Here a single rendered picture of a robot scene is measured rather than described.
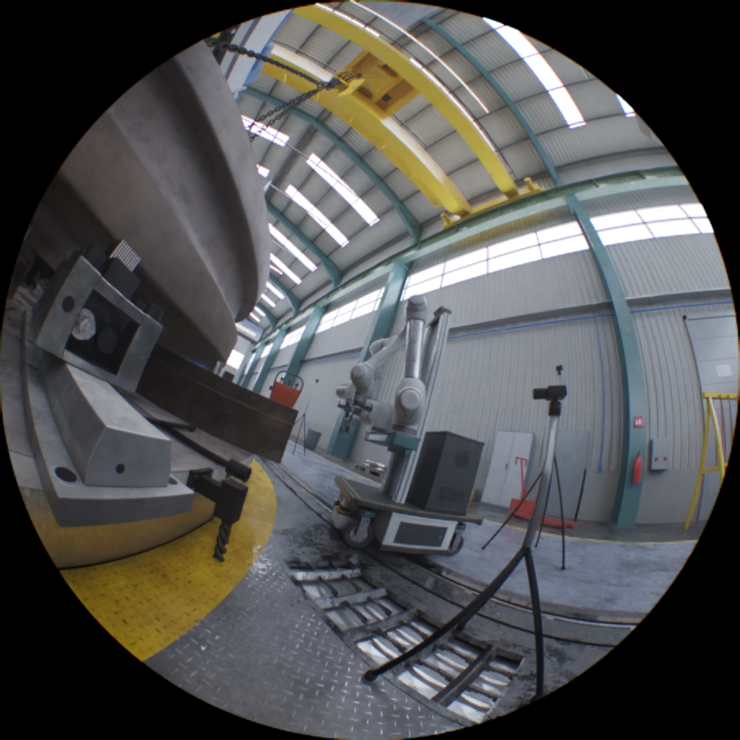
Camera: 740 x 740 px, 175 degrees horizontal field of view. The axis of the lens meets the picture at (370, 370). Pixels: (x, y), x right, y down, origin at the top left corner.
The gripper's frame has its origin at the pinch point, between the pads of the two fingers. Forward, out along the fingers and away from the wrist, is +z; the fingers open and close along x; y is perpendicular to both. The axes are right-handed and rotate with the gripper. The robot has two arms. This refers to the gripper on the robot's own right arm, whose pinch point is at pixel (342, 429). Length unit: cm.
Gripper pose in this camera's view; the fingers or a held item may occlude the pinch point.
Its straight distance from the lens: 173.9
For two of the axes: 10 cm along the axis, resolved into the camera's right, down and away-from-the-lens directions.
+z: -3.0, 9.0, -3.2
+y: 9.2, 3.7, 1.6
